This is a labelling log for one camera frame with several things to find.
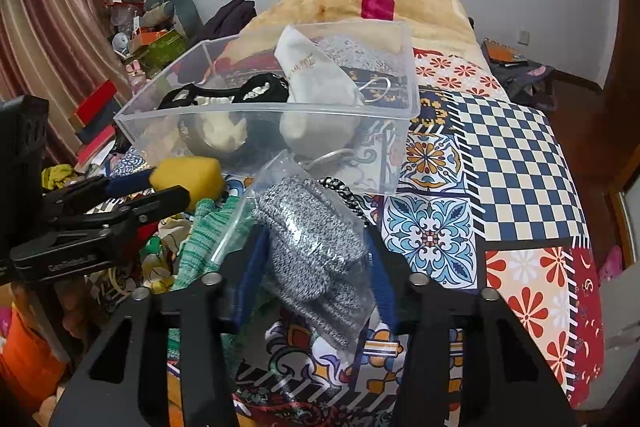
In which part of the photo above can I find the yellow sponge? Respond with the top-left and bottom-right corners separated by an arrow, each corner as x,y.
149,156 -> 226,213

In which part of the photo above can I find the green knit sock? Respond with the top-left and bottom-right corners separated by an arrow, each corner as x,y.
167,196 -> 252,358

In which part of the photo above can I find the black and cream bra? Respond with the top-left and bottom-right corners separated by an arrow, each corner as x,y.
158,72 -> 288,170

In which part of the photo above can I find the grey knit item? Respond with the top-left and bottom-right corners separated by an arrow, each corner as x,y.
212,150 -> 375,352

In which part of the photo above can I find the cream white cloth bag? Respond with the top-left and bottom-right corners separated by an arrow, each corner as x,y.
274,26 -> 364,159

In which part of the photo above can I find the floral fabric scrunchie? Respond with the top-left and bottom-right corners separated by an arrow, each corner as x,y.
104,212 -> 192,298

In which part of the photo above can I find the red box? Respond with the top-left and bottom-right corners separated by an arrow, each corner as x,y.
67,80 -> 117,131

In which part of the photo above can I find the striped brown curtain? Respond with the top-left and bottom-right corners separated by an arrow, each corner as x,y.
1,0 -> 131,164

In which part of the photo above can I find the pink rabbit doll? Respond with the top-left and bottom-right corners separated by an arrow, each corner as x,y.
126,60 -> 148,94

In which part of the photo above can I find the green storage box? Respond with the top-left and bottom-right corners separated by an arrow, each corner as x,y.
138,29 -> 188,78

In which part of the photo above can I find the grey green plush toy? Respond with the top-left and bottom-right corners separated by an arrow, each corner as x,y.
141,0 -> 203,39

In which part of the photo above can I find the patchwork patterned bed sheet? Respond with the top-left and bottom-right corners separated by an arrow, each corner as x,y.
234,49 -> 604,426

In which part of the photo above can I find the dark purple jacket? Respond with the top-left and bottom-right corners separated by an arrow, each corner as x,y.
200,0 -> 257,40

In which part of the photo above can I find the clear plastic storage bin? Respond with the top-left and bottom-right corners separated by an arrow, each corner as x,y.
115,20 -> 420,195

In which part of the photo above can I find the grey pink backpack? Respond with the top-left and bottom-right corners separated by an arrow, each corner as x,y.
480,39 -> 558,113

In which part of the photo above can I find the beige patchwork blanket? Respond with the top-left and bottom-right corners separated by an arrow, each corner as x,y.
245,0 -> 486,67

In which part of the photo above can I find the white wall power socket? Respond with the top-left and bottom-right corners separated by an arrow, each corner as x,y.
518,29 -> 530,46

